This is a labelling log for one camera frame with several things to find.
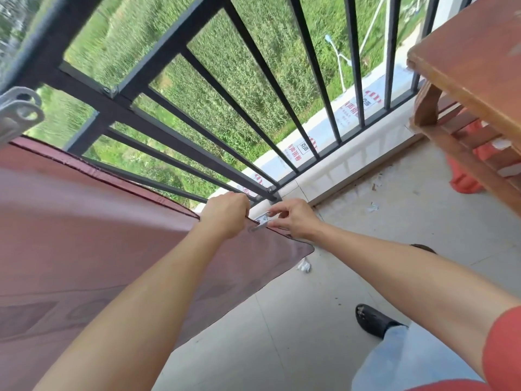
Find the person's right hand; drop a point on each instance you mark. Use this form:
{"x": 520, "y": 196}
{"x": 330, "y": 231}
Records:
{"x": 301, "y": 219}

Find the person's left hand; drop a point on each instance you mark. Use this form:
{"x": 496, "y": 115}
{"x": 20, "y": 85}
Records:
{"x": 226, "y": 215}

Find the white clothespin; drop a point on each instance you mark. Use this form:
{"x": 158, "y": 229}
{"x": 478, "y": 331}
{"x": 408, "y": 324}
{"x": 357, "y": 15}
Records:
{"x": 16, "y": 118}
{"x": 262, "y": 219}

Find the black metal balcony railing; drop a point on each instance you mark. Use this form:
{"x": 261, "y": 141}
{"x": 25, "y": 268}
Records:
{"x": 134, "y": 118}

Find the pink patterned bed sheet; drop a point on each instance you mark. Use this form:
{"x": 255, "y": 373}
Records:
{"x": 81, "y": 219}

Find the person's left forearm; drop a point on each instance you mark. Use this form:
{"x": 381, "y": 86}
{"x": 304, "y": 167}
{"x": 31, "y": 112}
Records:
{"x": 142, "y": 313}

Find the person's right forearm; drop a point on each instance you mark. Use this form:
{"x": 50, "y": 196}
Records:
{"x": 407, "y": 280}

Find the crumpled white tissue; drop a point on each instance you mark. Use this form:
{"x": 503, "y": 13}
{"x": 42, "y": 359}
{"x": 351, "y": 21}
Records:
{"x": 304, "y": 265}

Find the black slip-on shoe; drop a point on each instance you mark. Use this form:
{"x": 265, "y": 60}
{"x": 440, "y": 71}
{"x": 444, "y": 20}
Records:
{"x": 372, "y": 319}
{"x": 423, "y": 248}

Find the light grey trousers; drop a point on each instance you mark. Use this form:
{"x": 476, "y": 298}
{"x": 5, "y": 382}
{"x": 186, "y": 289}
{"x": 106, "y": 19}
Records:
{"x": 407, "y": 362}

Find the street lamp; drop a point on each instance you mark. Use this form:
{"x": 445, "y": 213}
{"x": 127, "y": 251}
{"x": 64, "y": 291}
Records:
{"x": 328, "y": 37}

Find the red shirt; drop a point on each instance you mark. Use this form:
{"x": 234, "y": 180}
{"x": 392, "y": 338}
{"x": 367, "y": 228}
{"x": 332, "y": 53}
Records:
{"x": 504, "y": 346}

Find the brown wooden table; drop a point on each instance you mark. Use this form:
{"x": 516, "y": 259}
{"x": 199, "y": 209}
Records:
{"x": 480, "y": 56}

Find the red plastic frame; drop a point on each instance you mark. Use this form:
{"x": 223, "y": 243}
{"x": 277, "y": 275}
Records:
{"x": 464, "y": 181}

